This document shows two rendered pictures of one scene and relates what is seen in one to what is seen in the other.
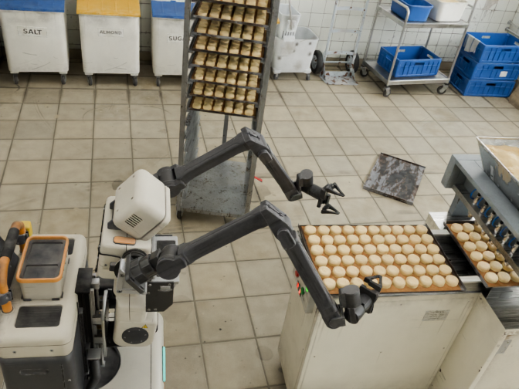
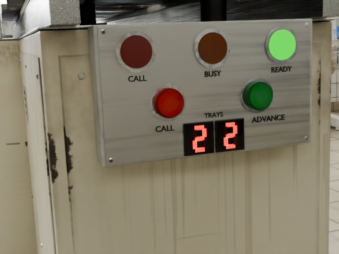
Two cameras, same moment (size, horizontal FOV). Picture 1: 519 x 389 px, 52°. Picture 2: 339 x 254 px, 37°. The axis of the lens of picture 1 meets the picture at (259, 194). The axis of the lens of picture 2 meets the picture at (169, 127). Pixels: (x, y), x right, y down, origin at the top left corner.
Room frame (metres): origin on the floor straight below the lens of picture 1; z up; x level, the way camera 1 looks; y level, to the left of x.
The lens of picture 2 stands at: (1.66, 0.29, 0.82)
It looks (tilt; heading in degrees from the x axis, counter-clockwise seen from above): 10 degrees down; 267
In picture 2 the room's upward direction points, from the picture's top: 2 degrees counter-clockwise
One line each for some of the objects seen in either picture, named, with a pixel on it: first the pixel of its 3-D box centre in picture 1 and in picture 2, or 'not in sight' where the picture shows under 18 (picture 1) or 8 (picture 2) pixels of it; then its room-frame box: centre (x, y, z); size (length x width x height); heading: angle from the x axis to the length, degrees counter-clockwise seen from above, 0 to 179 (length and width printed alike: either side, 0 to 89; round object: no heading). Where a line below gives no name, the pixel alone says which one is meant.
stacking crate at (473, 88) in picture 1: (480, 81); not in sight; (5.90, -2.32, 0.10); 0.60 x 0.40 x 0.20; 106
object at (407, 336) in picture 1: (367, 326); (137, 246); (1.68, -0.59, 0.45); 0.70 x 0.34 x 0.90; 105
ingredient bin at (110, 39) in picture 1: (110, 36); not in sight; (4.81, 1.64, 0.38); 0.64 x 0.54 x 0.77; 19
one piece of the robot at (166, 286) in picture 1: (157, 266); not in sight; (1.44, 0.35, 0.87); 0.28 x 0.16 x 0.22; 14
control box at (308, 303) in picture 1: (304, 280); (207, 88); (1.59, -0.24, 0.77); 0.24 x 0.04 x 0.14; 15
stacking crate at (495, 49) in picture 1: (493, 48); not in sight; (5.90, -2.32, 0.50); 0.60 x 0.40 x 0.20; 110
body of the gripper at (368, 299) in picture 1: (362, 302); not in sight; (1.30, -0.41, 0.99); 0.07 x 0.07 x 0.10; 59
